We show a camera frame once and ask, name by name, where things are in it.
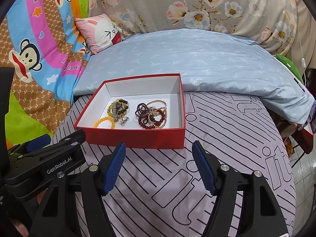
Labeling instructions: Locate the opaque yellow bead bracelet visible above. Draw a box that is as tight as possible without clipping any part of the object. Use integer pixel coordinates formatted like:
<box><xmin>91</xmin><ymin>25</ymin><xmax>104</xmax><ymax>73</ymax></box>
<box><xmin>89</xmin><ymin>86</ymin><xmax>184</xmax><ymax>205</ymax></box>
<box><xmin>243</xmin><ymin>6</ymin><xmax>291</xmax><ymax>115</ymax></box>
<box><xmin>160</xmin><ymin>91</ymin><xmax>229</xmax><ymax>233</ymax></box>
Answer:
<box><xmin>93</xmin><ymin>116</ymin><xmax>116</xmax><ymax>130</ymax></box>

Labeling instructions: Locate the small silver pendant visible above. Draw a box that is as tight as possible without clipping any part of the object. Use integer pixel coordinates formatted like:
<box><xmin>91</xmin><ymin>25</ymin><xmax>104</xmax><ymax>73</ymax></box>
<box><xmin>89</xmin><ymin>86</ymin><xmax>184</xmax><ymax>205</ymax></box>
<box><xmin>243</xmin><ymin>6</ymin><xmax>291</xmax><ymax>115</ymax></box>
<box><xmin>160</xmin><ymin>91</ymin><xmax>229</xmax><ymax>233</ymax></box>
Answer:
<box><xmin>119</xmin><ymin>116</ymin><xmax>129</xmax><ymax>126</ymax></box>

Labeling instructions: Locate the silver metal watch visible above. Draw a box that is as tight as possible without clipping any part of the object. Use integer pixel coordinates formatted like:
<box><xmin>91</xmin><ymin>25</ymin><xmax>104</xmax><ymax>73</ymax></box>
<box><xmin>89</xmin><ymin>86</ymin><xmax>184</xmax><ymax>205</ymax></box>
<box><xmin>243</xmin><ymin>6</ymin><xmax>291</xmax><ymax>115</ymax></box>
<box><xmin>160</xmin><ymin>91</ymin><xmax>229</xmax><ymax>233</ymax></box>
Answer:
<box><xmin>112</xmin><ymin>102</ymin><xmax>124</xmax><ymax>122</ymax></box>

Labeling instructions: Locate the translucent yellow bead bracelet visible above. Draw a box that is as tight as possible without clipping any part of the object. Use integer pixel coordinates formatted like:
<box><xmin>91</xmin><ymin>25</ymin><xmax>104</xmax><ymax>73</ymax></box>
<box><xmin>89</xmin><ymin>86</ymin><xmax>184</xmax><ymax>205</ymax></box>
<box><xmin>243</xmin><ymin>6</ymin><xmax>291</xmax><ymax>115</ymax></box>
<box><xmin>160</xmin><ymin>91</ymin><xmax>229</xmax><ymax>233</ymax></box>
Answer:
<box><xmin>106</xmin><ymin>98</ymin><xmax>130</xmax><ymax>119</ymax></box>

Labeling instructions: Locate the dark purple bead strand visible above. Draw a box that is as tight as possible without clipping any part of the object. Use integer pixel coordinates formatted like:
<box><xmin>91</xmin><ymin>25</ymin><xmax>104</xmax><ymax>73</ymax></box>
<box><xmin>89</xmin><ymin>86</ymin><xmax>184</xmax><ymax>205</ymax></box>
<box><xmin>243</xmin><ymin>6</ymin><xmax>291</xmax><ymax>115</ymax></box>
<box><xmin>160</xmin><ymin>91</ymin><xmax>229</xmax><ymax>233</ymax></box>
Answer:
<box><xmin>135</xmin><ymin>103</ymin><xmax>150</xmax><ymax>125</ymax></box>

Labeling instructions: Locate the red bead bracelet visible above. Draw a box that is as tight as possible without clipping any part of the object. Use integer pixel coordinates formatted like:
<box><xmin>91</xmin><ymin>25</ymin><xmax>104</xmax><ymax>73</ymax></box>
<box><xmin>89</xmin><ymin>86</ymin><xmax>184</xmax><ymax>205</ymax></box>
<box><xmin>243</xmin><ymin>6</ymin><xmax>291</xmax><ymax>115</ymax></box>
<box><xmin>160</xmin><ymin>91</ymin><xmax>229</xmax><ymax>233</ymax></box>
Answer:
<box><xmin>137</xmin><ymin>109</ymin><xmax>167</xmax><ymax>130</ymax></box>

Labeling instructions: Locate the silver chain cluster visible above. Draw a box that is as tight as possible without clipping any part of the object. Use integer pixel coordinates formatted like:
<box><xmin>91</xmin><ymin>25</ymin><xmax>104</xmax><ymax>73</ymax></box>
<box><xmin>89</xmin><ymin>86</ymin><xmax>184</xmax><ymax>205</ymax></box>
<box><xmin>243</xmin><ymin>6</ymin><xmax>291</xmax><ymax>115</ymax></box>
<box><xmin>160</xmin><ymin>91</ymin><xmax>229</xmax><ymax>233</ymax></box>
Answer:
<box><xmin>148</xmin><ymin>106</ymin><xmax>158</xmax><ymax>114</ymax></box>

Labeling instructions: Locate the gold bangle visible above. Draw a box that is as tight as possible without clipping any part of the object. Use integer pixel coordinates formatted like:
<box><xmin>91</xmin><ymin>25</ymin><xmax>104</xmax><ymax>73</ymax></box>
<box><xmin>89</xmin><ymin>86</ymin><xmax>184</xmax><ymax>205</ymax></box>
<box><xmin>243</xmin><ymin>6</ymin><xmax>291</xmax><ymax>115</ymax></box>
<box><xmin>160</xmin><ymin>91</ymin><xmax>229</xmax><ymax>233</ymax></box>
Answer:
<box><xmin>146</xmin><ymin>100</ymin><xmax>167</xmax><ymax>109</ymax></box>

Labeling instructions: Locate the gold bead bracelet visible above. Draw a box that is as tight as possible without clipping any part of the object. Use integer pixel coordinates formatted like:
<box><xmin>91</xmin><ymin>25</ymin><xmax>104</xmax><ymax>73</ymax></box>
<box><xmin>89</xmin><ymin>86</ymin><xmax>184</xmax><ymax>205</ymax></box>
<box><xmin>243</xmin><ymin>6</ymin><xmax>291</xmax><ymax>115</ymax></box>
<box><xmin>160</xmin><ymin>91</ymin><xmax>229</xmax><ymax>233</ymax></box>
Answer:
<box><xmin>147</xmin><ymin>107</ymin><xmax>168</xmax><ymax>130</ymax></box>

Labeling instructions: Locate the red cardboard box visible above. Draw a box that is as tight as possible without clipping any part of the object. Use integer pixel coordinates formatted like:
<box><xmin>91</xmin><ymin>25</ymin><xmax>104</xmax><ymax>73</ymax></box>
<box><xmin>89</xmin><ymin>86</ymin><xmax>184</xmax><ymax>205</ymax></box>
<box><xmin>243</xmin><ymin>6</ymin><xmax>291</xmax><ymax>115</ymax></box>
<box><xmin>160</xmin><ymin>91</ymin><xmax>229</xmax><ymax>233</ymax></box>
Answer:
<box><xmin>74</xmin><ymin>73</ymin><xmax>185</xmax><ymax>149</ymax></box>

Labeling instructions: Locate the lilac striped bed sheet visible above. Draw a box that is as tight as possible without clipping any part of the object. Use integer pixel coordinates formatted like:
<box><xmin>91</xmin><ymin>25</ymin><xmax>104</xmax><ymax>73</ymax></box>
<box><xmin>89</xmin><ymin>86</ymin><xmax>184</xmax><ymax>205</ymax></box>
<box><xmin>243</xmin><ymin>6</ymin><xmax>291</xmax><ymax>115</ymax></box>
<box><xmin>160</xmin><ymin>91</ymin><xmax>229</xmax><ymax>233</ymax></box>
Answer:
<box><xmin>50</xmin><ymin>91</ymin><xmax>297</xmax><ymax>237</ymax></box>

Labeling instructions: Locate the colourful monkey cartoon blanket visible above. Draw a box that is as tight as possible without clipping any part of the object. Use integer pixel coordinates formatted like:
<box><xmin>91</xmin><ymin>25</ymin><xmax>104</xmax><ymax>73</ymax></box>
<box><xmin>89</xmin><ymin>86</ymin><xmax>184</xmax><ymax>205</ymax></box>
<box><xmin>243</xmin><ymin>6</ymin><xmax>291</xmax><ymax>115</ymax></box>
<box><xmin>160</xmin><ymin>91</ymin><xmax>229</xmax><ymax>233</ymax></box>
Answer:
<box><xmin>1</xmin><ymin>0</ymin><xmax>90</xmax><ymax>148</ymax></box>

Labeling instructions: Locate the pink rabbit cushion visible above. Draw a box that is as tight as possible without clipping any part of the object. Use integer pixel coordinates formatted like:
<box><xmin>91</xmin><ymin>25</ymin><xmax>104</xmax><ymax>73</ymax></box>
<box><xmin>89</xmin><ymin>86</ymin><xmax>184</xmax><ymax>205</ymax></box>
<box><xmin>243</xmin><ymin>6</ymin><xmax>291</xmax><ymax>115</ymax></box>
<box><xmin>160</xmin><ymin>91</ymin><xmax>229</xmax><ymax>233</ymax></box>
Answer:
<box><xmin>75</xmin><ymin>13</ymin><xmax>123</xmax><ymax>55</ymax></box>

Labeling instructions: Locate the green plush toy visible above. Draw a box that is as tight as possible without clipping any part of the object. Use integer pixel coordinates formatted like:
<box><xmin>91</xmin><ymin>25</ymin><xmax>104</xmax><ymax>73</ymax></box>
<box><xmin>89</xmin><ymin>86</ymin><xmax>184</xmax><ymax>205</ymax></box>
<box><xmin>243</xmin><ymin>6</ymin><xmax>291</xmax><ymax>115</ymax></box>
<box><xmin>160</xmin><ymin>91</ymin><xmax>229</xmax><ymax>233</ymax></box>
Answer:
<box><xmin>275</xmin><ymin>54</ymin><xmax>303</xmax><ymax>83</ymax></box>

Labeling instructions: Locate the light blue pillow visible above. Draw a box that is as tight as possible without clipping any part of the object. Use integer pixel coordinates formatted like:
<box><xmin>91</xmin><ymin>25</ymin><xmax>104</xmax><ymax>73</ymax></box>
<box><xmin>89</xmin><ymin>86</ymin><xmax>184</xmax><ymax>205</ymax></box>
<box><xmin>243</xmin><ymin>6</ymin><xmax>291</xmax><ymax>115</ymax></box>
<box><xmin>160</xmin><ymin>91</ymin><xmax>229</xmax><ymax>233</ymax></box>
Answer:
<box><xmin>74</xmin><ymin>28</ymin><xmax>315</xmax><ymax>124</ymax></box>

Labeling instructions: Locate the grey floral quilt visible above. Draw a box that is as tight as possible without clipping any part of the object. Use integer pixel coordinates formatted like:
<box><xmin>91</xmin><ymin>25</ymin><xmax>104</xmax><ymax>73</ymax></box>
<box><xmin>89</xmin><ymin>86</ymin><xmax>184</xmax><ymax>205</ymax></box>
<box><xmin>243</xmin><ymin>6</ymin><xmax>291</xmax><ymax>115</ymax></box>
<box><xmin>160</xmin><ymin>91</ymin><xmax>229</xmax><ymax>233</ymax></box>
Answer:
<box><xmin>88</xmin><ymin>0</ymin><xmax>297</xmax><ymax>55</ymax></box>

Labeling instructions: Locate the white cable with switch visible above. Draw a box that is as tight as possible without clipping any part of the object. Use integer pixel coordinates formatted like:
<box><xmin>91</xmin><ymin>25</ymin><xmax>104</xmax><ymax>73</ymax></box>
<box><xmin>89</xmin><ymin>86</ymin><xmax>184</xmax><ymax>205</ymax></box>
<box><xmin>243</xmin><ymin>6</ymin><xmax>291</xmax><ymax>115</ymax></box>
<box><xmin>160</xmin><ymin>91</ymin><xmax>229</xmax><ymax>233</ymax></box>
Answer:
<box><xmin>281</xmin><ymin>0</ymin><xmax>308</xmax><ymax>85</ymax></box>

